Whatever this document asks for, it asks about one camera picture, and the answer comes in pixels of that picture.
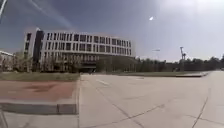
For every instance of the low raised planter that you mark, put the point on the low raised planter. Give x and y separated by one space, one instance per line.
191 75

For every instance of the grey paved plaza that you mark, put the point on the grey paved plaza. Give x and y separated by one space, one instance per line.
140 96

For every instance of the row of trees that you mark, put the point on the row of trees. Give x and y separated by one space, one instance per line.
200 64

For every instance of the grass strip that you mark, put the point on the grass strip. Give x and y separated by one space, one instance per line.
36 76

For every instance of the white multi-storey building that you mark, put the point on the white multi-storey building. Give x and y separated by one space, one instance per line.
83 46

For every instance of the low pale building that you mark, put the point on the low pale building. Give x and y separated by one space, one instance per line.
6 60

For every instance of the street lamp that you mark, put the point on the street lamp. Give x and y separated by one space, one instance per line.
156 50

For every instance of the grey stone kerb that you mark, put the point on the grey stone kerb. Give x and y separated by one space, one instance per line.
36 108

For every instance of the construction crane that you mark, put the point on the construction crane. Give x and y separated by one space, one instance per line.
182 58

